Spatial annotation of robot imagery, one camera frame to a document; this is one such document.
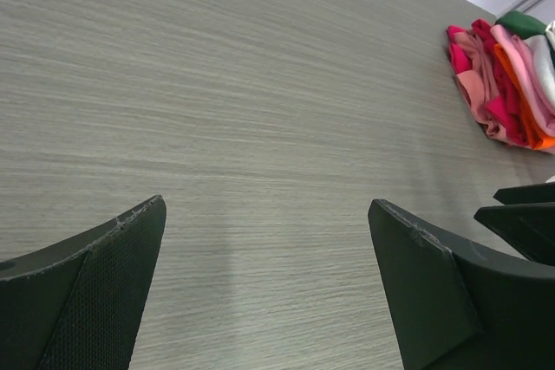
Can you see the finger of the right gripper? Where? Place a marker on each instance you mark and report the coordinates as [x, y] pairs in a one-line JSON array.
[[527, 194], [528, 228]]

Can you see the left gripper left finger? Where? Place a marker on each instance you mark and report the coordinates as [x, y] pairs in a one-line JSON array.
[[78, 303]]

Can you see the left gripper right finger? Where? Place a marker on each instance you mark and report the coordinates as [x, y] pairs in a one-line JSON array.
[[457, 304]]

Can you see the green and white t-shirt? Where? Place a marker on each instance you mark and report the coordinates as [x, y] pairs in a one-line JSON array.
[[539, 38]]

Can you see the folded orange t-shirt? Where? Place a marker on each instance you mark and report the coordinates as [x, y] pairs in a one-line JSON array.
[[537, 139]]

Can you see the folded red t-shirt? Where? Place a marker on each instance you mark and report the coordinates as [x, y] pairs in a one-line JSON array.
[[484, 84]]

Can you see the folded pink t-shirt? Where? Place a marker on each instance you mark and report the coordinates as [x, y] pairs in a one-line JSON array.
[[521, 58]]

